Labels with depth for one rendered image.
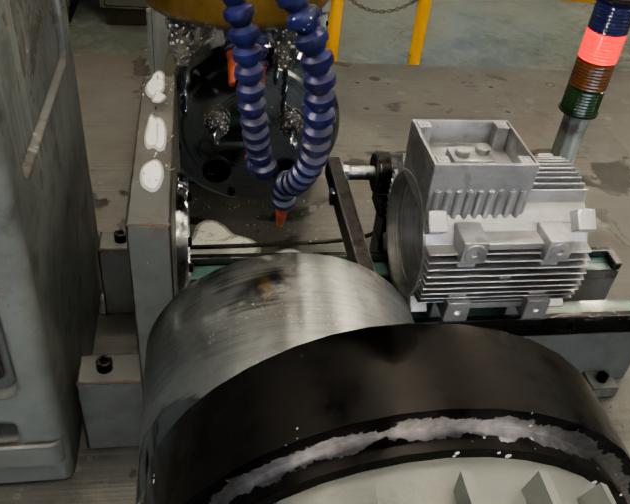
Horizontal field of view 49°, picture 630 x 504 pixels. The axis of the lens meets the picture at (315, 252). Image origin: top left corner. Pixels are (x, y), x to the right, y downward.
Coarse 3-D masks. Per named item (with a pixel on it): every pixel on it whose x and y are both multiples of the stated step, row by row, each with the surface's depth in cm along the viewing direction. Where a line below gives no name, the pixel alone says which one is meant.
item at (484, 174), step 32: (416, 128) 79; (448, 128) 82; (480, 128) 82; (512, 128) 81; (416, 160) 79; (448, 160) 74; (480, 160) 78; (512, 160) 81; (416, 192) 80; (448, 192) 75; (480, 192) 76; (512, 192) 76
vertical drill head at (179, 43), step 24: (168, 0) 56; (192, 0) 56; (216, 0) 55; (264, 0) 56; (312, 0) 59; (168, 24) 60; (192, 24) 58; (216, 24) 57; (264, 24) 57; (168, 48) 62; (192, 48) 62; (288, 48) 63
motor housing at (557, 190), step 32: (544, 160) 83; (544, 192) 79; (576, 192) 80; (416, 224) 93; (448, 224) 78; (512, 224) 79; (416, 256) 92; (448, 256) 77; (512, 256) 78; (576, 256) 80; (416, 288) 81; (448, 288) 79; (480, 288) 81; (512, 288) 81; (544, 288) 82; (576, 288) 82
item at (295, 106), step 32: (192, 32) 97; (224, 32) 92; (192, 64) 90; (224, 64) 90; (192, 96) 92; (224, 96) 93; (288, 96) 94; (192, 128) 95; (224, 128) 92; (288, 128) 93; (192, 160) 99; (224, 160) 98; (288, 160) 100; (224, 192) 103; (256, 192) 104
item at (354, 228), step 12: (336, 156) 95; (336, 168) 92; (336, 180) 90; (336, 192) 88; (348, 192) 88; (336, 204) 88; (348, 204) 86; (336, 216) 88; (348, 216) 84; (348, 228) 82; (360, 228) 82; (348, 240) 81; (360, 240) 80; (348, 252) 81; (360, 252) 79; (360, 264) 77; (372, 264) 77
